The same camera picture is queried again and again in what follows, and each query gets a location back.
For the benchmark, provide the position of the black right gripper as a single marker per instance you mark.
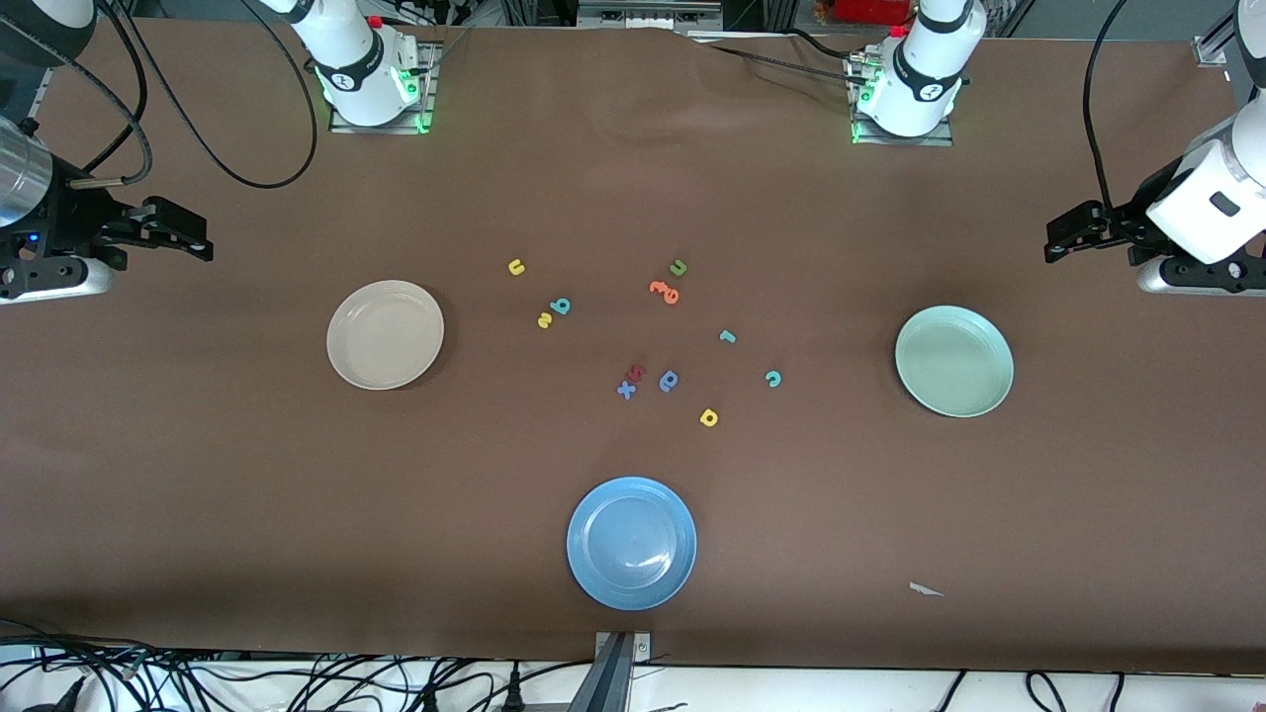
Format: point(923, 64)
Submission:
point(77, 220)

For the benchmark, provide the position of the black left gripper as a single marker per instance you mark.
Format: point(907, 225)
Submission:
point(1123, 227)

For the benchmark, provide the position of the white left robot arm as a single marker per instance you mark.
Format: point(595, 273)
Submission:
point(925, 69)

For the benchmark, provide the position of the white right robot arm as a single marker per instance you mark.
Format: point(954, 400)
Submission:
point(361, 69)

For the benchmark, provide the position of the pale green round plate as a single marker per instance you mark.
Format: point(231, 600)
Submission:
point(953, 361)

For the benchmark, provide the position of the beige round plate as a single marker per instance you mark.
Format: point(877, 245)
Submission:
point(385, 334)

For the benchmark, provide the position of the brown table cover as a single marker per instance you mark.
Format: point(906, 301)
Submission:
point(198, 475)

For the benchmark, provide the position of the red box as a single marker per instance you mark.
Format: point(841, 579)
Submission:
point(870, 10)

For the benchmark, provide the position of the white paper scrap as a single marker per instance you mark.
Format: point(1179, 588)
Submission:
point(922, 589)

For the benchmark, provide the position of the blue foam letter a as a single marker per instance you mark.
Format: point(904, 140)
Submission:
point(669, 382)

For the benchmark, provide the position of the blue round plate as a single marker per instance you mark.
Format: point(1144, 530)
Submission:
point(631, 543)

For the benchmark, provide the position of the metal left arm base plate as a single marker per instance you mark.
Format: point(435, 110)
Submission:
point(945, 138)

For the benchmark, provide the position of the aluminium corner bracket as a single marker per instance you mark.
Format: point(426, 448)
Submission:
point(1212, 47)

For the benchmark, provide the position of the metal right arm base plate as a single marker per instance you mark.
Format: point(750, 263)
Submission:
point(430, 99)

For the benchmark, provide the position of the grey metal frame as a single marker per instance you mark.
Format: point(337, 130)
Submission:
point(643, 12)

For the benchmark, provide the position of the aluminium profile with bracket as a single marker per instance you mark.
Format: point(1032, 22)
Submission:
point(613, 677)

